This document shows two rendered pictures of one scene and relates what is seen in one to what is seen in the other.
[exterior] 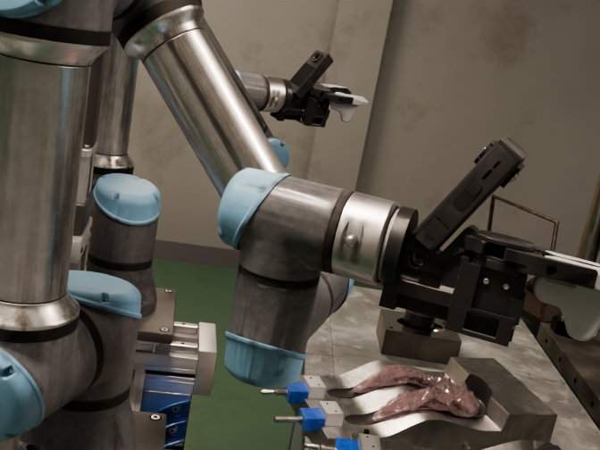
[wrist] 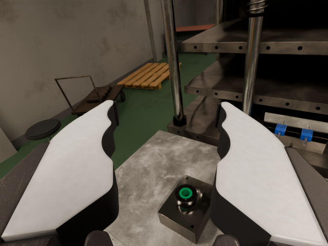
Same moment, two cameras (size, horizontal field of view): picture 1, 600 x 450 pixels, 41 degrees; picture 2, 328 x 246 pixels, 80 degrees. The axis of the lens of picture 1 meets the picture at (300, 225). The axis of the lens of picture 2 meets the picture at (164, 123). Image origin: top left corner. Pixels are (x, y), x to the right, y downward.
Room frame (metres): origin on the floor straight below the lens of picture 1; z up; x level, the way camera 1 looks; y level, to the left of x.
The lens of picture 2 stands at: (1.75, 0.01, 1.51)
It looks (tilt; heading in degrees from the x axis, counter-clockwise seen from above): 32 degrees down; 312
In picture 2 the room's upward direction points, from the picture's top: 9 degrees counter-clockwise
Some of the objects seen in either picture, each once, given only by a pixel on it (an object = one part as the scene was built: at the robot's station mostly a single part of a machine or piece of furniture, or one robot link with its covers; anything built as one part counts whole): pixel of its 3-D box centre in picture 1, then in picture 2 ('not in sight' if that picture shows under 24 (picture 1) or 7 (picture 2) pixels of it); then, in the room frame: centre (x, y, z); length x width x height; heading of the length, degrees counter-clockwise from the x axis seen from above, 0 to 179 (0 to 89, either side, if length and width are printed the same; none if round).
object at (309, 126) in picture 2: not in sight; (298, 109); (1.80, -1.19, 0.87); 0.50 x 0.27 x 0.17; 92
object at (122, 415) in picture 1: (79, 413); not in sight; (0.90, 0.23, 1.09); 0.15 x 0.15 x 0.10
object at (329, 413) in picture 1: (306, 419); not in sight; (1.43, -0.08, 0.86); 0.13 x 0.05 x 0.05; 110
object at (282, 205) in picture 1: (286, 221); not in sight; (0.70, 0.01, 1.43); 0.11 x 0.08 x 0.09; 74
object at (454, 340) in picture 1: (417, 337); (190, 205); (2.03, -0.36, 0.84); 0.20 x 0.15 x 0.07; 92
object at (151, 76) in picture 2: not in sight; (152, 75); (4.73, -3.15, 0.06); 1.41 x 0.98 x 0.13; 100
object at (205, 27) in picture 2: not in sight; (190, 40); (4.94, -5.24, 0.34); 1.26 x 0.65 x 0.67; 10
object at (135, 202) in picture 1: (123, 216); not in sight; (1.40, 0.32, 1.20); 0.13 x 0.12 x 0.14; 35
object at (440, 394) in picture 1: (421, 388); not in sight; (1.57, -0.31, 0.90); 0.26 x 0.18 x 0.08; 110
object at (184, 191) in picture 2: (420, 316); (186, 195); (2.04, -0.36, 0.89); 0.08 x 0.08 x 0.04
